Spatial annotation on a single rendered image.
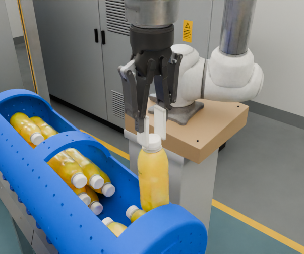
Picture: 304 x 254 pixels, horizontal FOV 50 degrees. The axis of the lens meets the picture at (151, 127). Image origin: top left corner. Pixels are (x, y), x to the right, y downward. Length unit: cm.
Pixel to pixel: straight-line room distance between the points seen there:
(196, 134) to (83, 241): 67
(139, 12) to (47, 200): 52
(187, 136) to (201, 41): 117
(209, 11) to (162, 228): 175
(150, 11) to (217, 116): 90
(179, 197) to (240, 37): 68
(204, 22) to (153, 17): 175
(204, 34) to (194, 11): 16
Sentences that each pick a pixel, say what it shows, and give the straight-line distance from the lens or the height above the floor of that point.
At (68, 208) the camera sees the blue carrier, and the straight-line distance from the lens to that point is 79.
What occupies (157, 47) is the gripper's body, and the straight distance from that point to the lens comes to 54.
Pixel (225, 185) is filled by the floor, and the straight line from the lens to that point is 271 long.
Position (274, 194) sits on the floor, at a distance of 274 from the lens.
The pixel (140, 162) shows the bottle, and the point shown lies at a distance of 67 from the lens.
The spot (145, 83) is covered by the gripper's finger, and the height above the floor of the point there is 151.
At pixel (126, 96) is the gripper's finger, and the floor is 149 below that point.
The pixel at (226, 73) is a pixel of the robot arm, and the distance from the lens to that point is 120.
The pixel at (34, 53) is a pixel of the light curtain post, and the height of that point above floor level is 118.
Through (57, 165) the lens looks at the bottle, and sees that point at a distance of 99.
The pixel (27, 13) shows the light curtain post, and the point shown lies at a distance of 186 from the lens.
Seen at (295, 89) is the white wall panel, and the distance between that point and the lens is 352.
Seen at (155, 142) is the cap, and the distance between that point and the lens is 65.
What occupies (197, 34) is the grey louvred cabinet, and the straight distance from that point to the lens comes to 231.
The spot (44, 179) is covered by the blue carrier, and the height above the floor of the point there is 119.
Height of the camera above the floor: 174
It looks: 31 degrees down
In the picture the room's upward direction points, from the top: straight up
